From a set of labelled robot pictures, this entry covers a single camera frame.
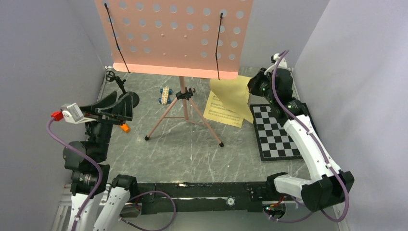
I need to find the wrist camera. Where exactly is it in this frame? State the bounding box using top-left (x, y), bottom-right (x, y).
top-left (51, 103), bottom-right (95, 124)
top-left (263, 52), bottom-right (291, 75)

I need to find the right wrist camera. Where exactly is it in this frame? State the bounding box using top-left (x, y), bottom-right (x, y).
top-left (263, 52), bottom-right (291, 75)

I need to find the pink music stand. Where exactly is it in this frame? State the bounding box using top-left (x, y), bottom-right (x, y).
top-left (94, 0), bottom-right (254, 149)

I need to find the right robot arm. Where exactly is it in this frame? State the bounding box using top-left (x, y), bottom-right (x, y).
top-left (248, 68), bottom-right (354, 212)

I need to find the black white chessboard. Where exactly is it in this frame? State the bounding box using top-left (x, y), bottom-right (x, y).
top-left (250, 104), bottom-right (302, 162)

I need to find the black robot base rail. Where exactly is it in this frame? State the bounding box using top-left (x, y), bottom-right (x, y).
top-left (106, 181), bottom-right (297, 215)

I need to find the yellow sheet music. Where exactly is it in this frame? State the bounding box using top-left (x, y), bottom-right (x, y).
top-left (209, 75), bottom-right (254, 124)
top-left (203, 91), bottom-right (243, 128)

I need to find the black microphone stand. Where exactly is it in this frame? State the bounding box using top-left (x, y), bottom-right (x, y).
top-left (105, 71), bottom-right (140, 108)

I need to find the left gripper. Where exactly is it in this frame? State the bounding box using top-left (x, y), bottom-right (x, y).
top-left (78, 90), bottom-right (133, 161)

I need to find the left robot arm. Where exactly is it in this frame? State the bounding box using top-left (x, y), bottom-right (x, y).
top-left (60, 91), bottom-right (140, 231)

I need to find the cream blue-wheeled brick car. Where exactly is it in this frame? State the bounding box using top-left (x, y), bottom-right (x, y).
top-left (158, 87), bottom-right (173, 105)

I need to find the orange toy microphone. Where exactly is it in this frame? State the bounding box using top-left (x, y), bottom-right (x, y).
top-left (119, 123), bottom-right (130, 133)

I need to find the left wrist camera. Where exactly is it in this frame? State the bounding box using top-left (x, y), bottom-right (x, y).
top-left (51, 103), bottom-right (95, 124)

